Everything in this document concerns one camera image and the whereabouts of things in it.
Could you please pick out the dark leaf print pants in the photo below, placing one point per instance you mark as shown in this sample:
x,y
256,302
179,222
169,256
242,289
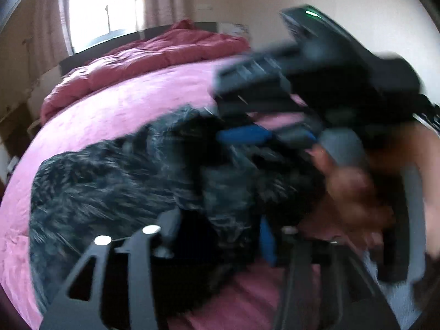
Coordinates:
x,y
113,185

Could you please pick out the pale patterned curtain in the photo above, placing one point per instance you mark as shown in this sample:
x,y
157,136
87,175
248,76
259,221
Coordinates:
x,y
51,31
160,0

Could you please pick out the person's right forearm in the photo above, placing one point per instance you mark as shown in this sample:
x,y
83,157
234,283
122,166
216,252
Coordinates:
x,y
433,178

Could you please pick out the rose pink duvet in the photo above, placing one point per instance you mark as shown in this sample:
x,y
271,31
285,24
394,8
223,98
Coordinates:
x,y
147,55

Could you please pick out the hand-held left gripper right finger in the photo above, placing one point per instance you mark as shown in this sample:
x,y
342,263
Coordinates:
x,y
268,244

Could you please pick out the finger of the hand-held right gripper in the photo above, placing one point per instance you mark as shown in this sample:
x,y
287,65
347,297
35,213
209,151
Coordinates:
x,y
251,82
244,134

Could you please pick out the pink fleece blanket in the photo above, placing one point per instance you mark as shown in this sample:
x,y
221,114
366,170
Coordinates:
x,y
103,103

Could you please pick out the person's grey clothing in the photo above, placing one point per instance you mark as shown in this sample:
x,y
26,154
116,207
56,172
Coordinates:
x,y
395,295

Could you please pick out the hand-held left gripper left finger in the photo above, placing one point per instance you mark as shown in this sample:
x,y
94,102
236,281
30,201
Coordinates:
x,y
137,254

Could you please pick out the bright window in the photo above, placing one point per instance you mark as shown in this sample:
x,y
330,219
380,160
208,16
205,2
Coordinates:
x,y
103,7

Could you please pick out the person's right hand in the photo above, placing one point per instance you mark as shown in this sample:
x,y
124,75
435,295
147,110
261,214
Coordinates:
x,y
350,196

